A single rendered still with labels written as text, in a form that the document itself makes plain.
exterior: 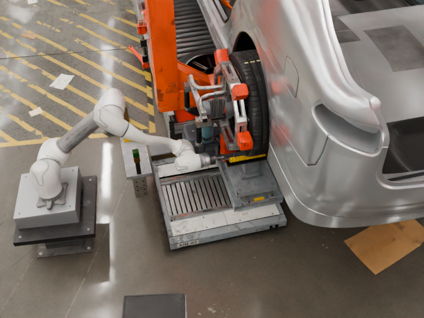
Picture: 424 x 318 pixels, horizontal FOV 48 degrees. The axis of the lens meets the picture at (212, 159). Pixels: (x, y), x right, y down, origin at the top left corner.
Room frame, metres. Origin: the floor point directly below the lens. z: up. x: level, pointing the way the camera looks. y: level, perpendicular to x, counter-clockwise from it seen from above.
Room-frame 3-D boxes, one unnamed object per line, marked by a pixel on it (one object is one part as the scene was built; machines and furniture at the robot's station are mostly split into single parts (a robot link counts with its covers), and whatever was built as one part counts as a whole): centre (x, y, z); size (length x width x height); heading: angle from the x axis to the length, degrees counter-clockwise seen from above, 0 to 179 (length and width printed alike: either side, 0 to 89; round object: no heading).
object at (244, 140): (2.02, -0.19, 0.85); 0.09 x 0.08 x 0.07; 14
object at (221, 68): (2.32, -0.11, 0.85); 0.54 x 0.07 x 0.54; 14
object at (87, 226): (1.96, 1.02, 0.15); 0.50 x 0.50 x 0.30; 8
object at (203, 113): (2.19, -0.01, 1.03); 0.19 x 0.18 x 0.11; 104
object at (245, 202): (2.36, -0.27, 0.13); 0.50 x 0.36 x 0.10; 14
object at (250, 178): (2.36, -0.27, 0.32); 0.40 x 0.30 x 0.28; 14
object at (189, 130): (2.61, 0.01, 0.26); 0.42 x 0.18 x 0.35; 104
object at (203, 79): (2.82, 0.00, 0.69); 0.52 x 0.17 x 0.35; 104
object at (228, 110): (2.30, -0.04, 0.85); 0.21 x 0.14 x 0.14; 104
